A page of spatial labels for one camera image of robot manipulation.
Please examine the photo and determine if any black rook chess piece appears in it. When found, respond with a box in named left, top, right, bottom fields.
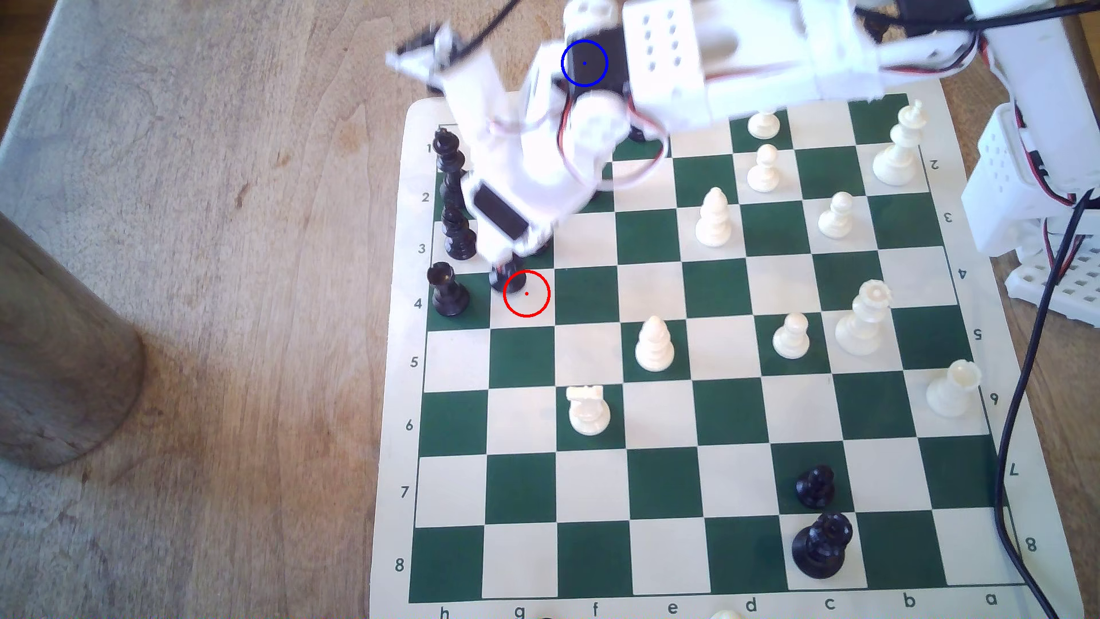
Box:
left=427, top=262, right=471, bottom=318

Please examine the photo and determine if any green and cream chessboard mat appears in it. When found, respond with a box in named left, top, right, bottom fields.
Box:
left=370, top=73, right=1086, bottom=619

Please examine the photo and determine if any white bishop chess piece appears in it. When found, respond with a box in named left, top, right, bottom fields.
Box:
left=634, top=315, right=677, bottom=373
left=694, top=186, right=733, bottom=249

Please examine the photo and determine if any white rook chess piece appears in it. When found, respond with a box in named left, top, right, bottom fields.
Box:
left=925, top=359, right=983, bottom=420

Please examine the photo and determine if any black power cable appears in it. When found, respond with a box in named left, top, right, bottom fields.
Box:
left=994, top=189, right=1100, bottom=619

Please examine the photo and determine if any white knight chess piece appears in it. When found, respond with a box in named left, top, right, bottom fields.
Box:
left=567, top=385, right=612, bottom=437

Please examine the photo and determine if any white queen chess piece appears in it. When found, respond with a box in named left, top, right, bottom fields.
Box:
left=834, top=279, right=893, bottom=357

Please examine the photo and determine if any black queen chess piece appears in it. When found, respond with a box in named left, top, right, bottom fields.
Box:
left=791, top=511, right=854, bottom=579

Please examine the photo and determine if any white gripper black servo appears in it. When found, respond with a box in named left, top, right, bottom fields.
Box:
left=434, top=50, right=635, bottom=273

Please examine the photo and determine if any white king chess piece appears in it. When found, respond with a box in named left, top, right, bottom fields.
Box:
left=872, top=100, right=929, bottom=187

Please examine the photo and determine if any black king chess piece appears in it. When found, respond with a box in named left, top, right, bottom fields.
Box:
left=432, top=127, right=472, bottom=211

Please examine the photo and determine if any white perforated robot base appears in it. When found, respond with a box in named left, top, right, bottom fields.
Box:
left=1005, top=249, right=1100, bottom=328

